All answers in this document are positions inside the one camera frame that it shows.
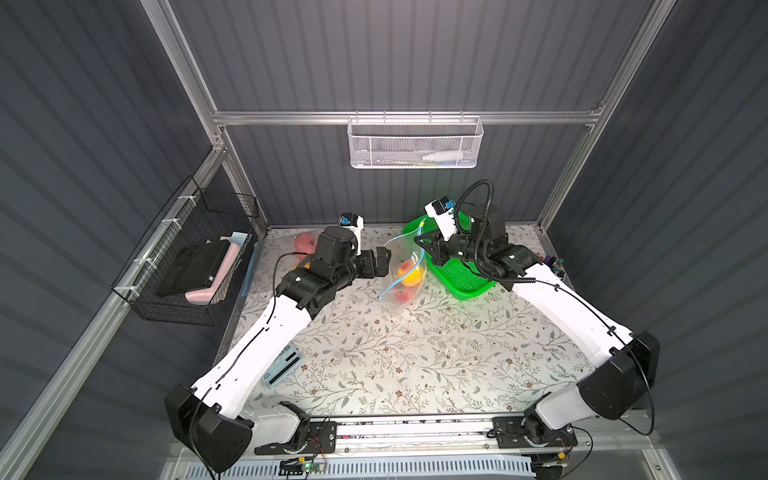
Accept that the pink peach top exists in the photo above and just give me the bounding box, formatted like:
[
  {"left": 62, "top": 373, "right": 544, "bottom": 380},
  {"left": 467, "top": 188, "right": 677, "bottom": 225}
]
[{"left": 398, "top": 260, "right": 416, "bottom": 276}]

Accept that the pink peach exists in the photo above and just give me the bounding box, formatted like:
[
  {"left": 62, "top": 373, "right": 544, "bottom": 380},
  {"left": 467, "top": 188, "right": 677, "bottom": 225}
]
[
  {"left": 398, "top": 260, "right": 416, "bottom": 276},
  {"left": 293, "top": 232, "right": 316, "bottom": 254},
  {"left": 394, "top": 285, "right": 419, "bottom": 305}
]

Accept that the yellow peach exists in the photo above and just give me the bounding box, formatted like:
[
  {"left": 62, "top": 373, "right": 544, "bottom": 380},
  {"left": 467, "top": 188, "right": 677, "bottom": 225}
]
[{"left": 398, "top": 265, "right": 425, "bottom": 287}]

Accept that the pink peach bottom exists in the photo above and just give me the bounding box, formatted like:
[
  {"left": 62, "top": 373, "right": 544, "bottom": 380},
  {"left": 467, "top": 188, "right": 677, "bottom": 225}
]
[{"left": 394, "top": 285, "right": 419, "bottom": 305}]

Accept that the clear zip-top bag blue zipper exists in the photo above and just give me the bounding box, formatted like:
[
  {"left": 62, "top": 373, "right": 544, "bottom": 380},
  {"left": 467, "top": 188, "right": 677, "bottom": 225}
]
[{"left": 239, "top": 226, "right": 324, "bottom": 298}]

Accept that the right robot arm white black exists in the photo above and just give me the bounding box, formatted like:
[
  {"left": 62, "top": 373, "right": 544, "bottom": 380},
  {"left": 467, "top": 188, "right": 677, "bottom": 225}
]
[{"left": 415, "top": 231, "right": 660, "bottom": 447}]

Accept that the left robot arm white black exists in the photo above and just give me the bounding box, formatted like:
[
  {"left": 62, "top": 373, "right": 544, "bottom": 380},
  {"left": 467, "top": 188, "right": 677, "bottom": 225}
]
[{"left": 165, "top": 226, "right": 392, "bottom": 479}]

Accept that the pink peach behind bag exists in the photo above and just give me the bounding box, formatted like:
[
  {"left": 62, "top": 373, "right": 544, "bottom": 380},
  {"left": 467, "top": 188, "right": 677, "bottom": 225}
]
[{"left": 293, "top": 232, "right": 316, "bottom": 254}]

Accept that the green plastic basket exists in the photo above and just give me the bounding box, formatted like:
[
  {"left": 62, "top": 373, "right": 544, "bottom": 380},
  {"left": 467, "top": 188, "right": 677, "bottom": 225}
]
[{"left": 402, "top": 214, "right": 496, "bottom": 301}]

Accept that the white tube in basket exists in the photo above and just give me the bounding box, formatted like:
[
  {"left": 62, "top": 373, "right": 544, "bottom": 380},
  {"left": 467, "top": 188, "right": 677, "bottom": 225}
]
[{"left": 421, "top": 150, "right": 464, "bottom": 164}]

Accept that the pink pen cup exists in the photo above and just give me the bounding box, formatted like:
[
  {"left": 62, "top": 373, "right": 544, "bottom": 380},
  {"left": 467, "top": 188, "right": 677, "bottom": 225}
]
[{"left": 542, "top": 255, "right": 566, "bottom": 279}]

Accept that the teal calculator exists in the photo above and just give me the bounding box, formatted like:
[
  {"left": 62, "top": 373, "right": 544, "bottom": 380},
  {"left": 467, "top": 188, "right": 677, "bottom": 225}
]
[{"left": 262, "top": 344, "right": 304, "bottom": 390}]

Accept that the black pouch in basket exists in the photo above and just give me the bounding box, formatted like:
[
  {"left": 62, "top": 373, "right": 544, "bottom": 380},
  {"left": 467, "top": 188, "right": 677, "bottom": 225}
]
[{"left": 156, "top": 240, "right": 227, "bottom": 297}]

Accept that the white wire wall basket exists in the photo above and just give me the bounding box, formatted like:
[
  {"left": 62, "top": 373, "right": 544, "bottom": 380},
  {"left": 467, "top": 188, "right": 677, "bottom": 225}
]
[{"left": 347, "top": 115, "right": 485, "bottom": 169}]

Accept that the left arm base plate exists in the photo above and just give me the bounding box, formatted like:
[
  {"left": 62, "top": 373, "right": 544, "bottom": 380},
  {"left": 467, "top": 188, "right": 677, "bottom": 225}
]
[{"left": 252, "top": 419, "right": 338, "bottom": 456}]

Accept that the black wire wall basket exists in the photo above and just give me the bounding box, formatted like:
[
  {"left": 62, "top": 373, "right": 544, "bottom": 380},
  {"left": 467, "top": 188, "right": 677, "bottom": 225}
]
[{"left": 112, "top": 177, "right": 259, "bottom": 327}]

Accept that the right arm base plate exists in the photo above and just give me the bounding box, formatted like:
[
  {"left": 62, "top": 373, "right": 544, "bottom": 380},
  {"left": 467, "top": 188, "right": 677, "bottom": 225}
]
[{"left": 486, "top": 416, "right": 578, "bottom": 450}]

